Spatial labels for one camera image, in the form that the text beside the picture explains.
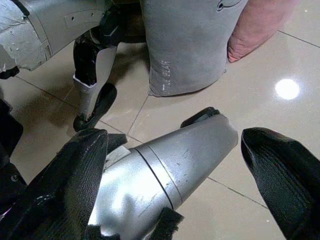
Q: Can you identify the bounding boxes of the silver robot leg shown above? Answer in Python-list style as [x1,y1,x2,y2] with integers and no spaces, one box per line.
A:
[86,106,239,240]
[0,0,141,132]

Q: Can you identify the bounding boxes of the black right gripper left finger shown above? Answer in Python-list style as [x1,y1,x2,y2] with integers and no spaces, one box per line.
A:
[0,128,111,240]

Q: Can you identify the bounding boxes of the silver robot right leg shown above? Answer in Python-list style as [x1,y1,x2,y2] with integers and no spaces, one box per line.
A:
[86,106,239,240]

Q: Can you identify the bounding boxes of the pink pillow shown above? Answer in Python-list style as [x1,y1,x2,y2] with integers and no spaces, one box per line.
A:
[226,0,299,64]

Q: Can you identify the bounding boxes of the silver robot left leg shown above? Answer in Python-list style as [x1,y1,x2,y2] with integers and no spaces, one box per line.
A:
[0,0,141,132]

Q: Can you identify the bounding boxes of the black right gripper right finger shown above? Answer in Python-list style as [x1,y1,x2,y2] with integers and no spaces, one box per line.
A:
[240,126,320,240]

